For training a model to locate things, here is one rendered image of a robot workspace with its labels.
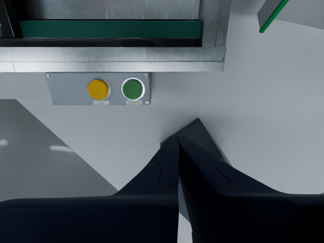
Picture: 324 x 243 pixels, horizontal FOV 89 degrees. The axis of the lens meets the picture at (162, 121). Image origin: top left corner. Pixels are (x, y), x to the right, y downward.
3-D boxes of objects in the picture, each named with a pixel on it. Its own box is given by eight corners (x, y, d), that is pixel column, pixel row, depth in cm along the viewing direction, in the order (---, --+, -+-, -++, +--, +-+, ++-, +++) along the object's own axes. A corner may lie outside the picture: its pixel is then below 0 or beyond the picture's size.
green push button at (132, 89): (143, 97, 36) (142, 100, 34) (125, 97, 36) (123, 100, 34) (142, 78, 34) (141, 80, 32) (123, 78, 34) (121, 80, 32)
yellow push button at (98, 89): (111, 97, 36) (108, 100, 34) (92, 97, 36) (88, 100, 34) (109, 78, 34) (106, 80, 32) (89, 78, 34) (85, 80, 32)
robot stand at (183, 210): (185, 172, 55) (198, 232, 36) (159, 143, 50) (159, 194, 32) (222, 150, 52) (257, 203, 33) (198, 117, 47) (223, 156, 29)
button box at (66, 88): (151, 98, 41) (150, 105, 35) (67, 99, 41) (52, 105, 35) (151, 69, 39) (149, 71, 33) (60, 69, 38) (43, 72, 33)
